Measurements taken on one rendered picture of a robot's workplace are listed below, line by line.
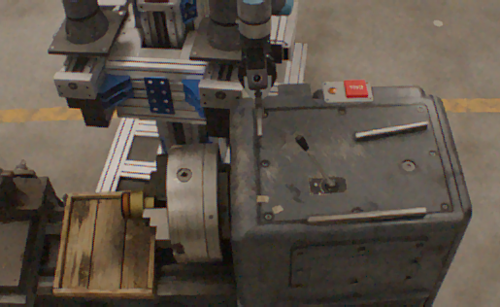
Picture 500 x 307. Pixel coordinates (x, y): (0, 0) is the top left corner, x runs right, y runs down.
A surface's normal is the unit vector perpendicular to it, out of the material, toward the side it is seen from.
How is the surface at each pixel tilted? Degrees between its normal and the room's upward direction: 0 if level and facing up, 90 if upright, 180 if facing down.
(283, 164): 0
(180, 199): 32
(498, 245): 0
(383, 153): 0
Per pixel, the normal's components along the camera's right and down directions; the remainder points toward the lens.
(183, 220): -0.01, 0.18
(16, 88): -0.04, -0.63
